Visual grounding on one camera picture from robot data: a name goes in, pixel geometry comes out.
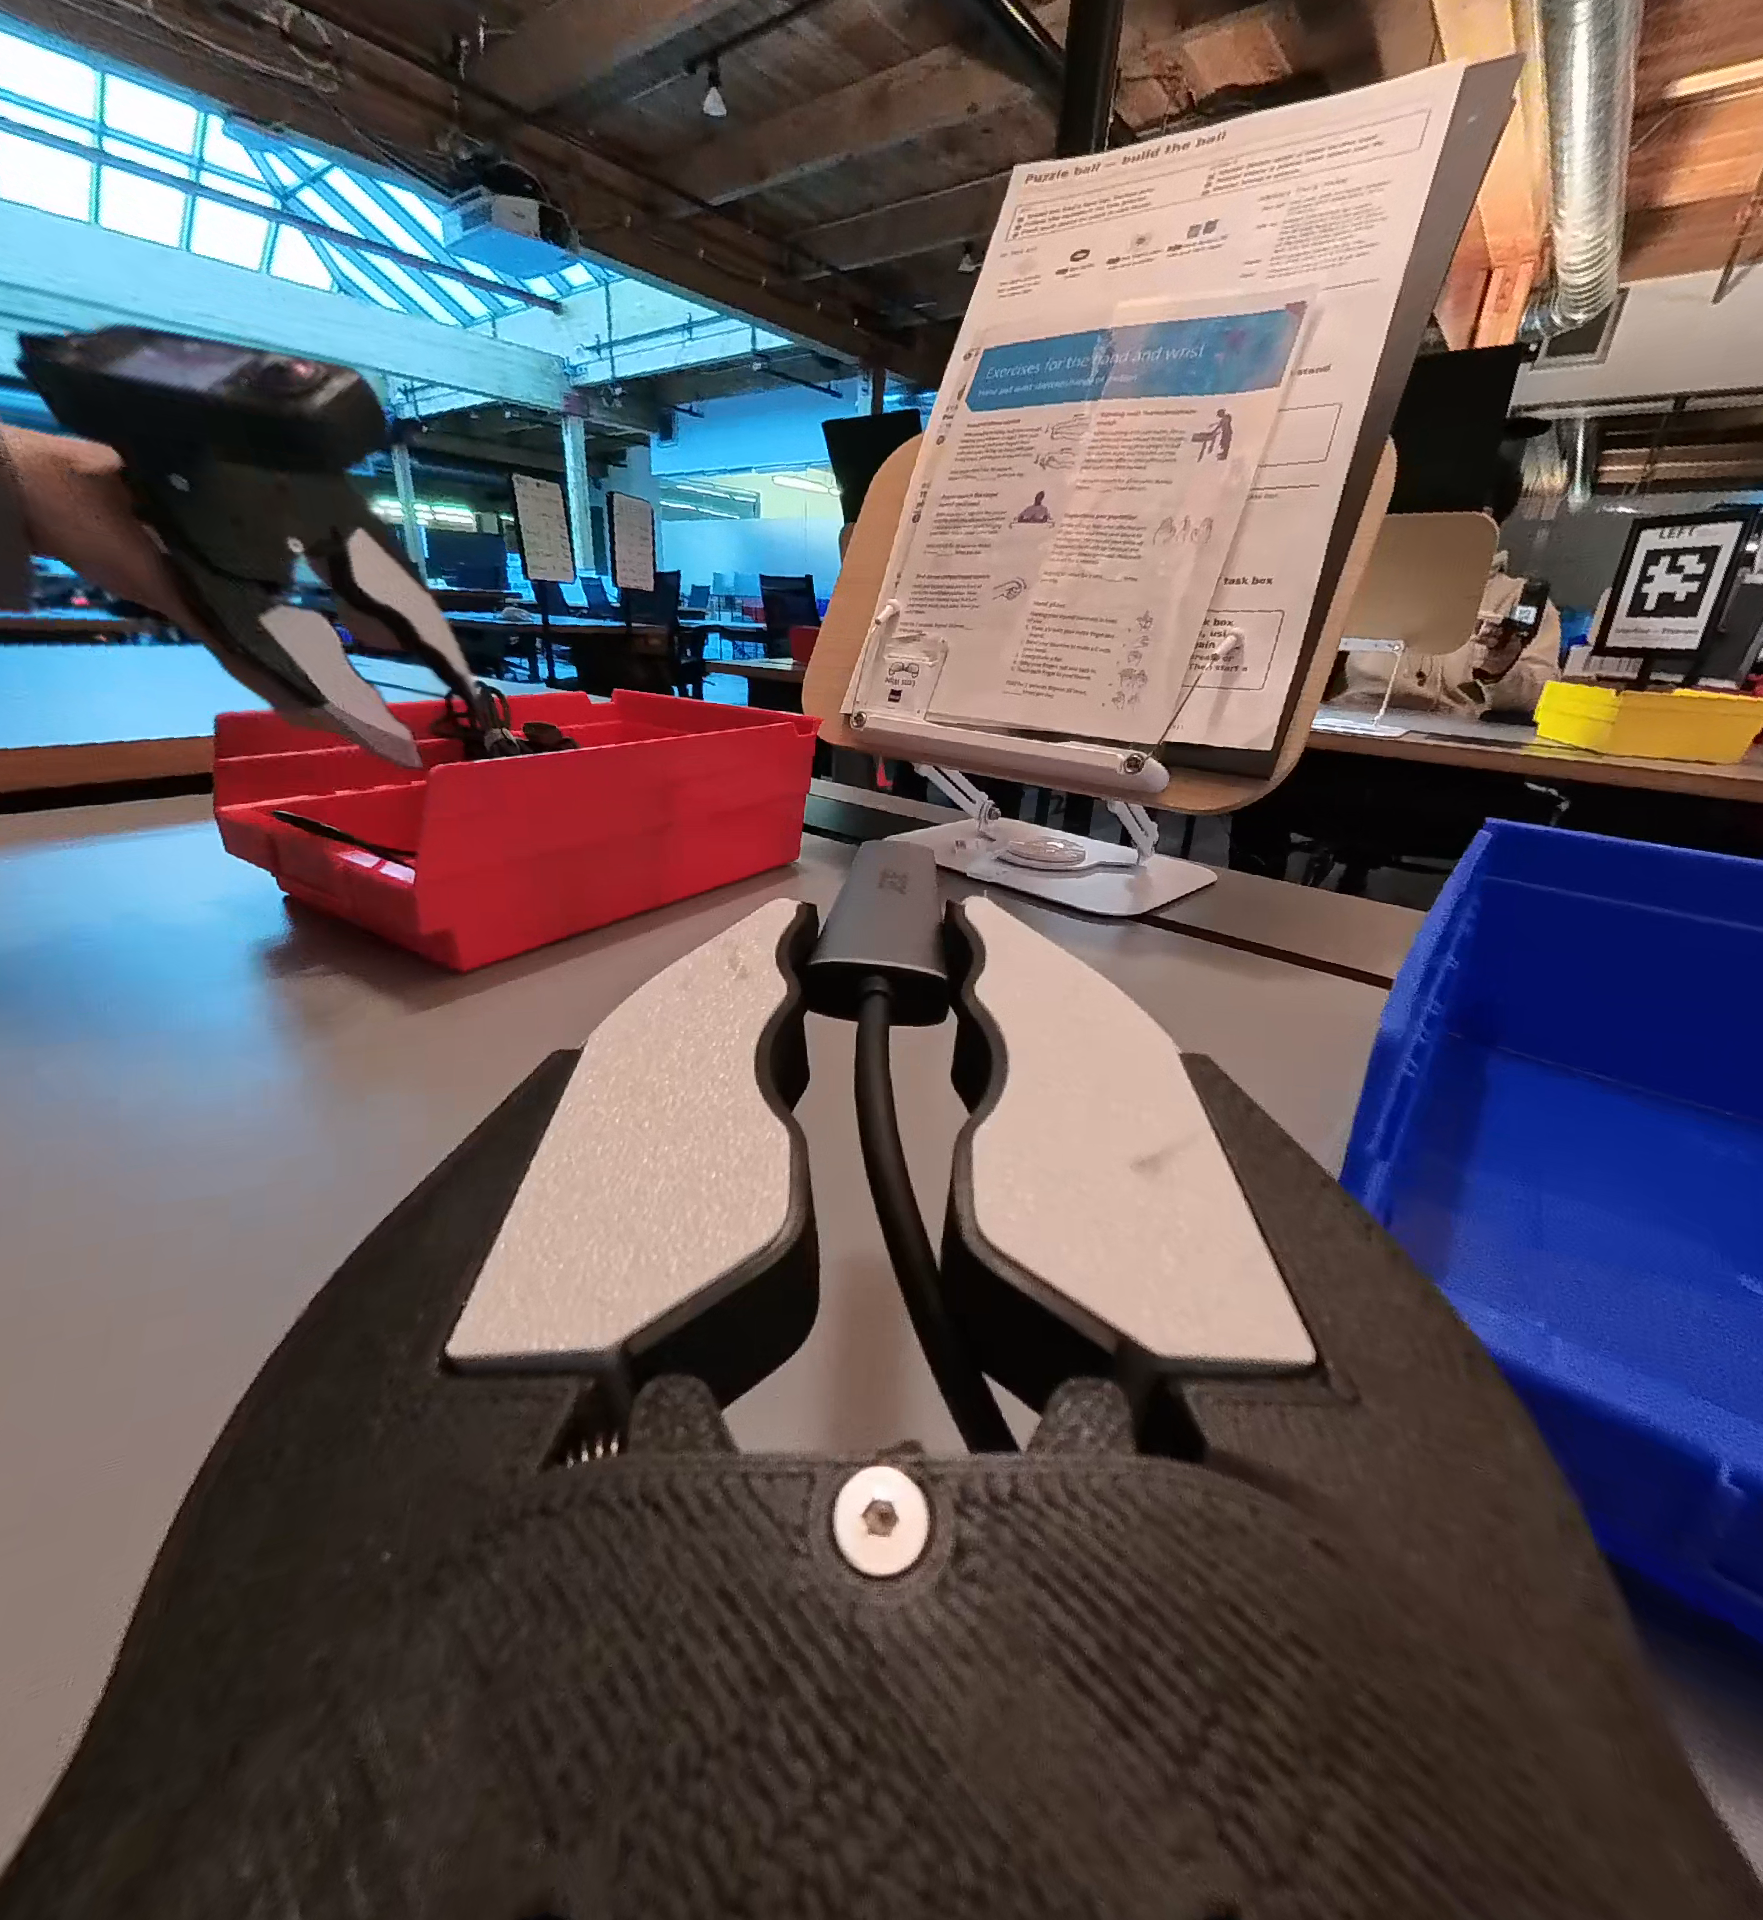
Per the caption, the black monitor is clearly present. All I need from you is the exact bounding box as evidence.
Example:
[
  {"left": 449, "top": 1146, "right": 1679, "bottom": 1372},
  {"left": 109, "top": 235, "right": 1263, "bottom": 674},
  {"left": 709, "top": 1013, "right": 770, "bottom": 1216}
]
[
  {"left": 1419, "top": 343, "right": 1538, "bottom": 517},
  {"left": 820, "top": 406, "right": 925, "bottom": 525}
]

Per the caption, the plain wooden stand panel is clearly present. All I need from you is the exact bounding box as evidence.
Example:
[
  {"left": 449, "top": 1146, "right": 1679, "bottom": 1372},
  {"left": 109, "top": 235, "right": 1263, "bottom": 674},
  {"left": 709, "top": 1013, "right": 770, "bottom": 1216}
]
[{"left": 1338, "top": 509, "right": 1505, "bottom": 654}]

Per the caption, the person's left hand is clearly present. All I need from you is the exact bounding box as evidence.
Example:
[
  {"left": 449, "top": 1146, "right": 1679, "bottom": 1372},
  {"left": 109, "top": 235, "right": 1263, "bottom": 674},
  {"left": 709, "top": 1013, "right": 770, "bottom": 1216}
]
[{"left": 1, "top": 427, "right": 244, "bottom": 654}]

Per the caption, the tangle of black cables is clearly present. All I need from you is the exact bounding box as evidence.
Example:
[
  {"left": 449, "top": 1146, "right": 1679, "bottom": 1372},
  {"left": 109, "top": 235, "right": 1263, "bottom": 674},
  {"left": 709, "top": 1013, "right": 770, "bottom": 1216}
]
[{"left": 428, "top": 677, "right": 587, "bottom": 759}]

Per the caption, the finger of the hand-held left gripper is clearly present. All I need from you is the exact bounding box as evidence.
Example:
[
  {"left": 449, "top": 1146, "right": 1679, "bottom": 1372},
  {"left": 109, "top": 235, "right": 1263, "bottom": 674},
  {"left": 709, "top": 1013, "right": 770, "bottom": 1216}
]
[
  {"left": 318, "top": 523, "right": 490, "bottom": 719},
  {"left": 227, "top": 592, "right": 430, "bottom": 771}
]

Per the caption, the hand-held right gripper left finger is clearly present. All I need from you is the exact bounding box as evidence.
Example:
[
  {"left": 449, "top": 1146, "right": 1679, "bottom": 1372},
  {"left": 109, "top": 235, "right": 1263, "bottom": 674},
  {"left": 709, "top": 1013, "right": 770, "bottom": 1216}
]
[{"left": 444, "top": 900, "right": 822, "bottom": 1373}]

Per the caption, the black steel post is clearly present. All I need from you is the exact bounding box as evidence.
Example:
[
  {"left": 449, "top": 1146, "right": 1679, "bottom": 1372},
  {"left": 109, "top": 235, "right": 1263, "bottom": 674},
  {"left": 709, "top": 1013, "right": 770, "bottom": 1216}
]
[{"left": 1056, "top": 0, "right": 1132, "bottom": 169}]

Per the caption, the blue plastic bin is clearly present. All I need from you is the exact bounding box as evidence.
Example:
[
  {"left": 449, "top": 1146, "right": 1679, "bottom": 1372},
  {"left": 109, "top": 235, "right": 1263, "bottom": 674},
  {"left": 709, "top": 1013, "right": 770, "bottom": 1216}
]
[{"left": 1338, "top": 816, "right": 1763, "bottom": 1687}]

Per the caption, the black framed marker sign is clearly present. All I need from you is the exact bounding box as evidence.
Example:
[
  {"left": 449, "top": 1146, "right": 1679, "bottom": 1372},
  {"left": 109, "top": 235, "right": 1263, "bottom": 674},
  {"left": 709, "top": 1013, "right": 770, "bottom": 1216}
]
[{"left": 1586, "top": 503, "right": 1763, "bottom": 696}]

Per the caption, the grey desk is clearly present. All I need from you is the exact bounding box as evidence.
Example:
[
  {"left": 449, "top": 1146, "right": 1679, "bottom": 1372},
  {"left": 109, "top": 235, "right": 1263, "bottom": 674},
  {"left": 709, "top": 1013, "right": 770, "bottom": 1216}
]
[{"left": 0, "top": 749, "right": 1763, "bottom": 1920}]

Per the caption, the grey USB hub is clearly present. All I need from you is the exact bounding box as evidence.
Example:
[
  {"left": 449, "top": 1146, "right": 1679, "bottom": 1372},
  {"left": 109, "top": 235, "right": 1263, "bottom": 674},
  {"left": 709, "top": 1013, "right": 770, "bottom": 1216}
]
[{"left": 802, "top": 838, "right": 1021, "bottom": 1455}]

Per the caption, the ceiling projector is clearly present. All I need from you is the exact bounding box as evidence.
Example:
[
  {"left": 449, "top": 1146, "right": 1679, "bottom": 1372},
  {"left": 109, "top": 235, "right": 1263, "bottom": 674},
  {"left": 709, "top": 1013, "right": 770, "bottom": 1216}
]
[{"left": 438, "top": 190, "right": 579, "bottom": 282}]

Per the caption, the yellow storage bin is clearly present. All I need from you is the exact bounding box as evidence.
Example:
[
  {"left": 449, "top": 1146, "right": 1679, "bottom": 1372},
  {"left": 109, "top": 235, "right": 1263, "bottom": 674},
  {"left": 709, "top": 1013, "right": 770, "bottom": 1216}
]
[{"left": 1529, "top": 676, "right": 1763, "bottom": 765}]

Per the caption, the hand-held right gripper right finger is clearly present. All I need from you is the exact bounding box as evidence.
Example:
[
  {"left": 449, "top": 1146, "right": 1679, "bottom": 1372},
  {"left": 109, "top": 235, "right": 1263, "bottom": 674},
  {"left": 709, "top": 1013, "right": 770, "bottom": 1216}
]
[{"left": 938, "top": 894, "right": 1322, "bottom": 1376}]

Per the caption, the silver duct pipe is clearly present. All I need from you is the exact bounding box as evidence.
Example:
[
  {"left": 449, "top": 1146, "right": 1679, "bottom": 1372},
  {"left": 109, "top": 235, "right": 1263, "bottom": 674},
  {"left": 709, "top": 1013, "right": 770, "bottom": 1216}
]
[{"left": 1515, "top": 0, "right": 1650, "bottom": 350}]

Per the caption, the red divided bin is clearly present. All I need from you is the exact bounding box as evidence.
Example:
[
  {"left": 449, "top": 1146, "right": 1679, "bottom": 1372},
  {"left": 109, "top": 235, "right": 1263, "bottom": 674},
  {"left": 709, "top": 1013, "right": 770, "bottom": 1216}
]
[{"left": 209, "top": 687, "right": 822, "bottom": 973}]

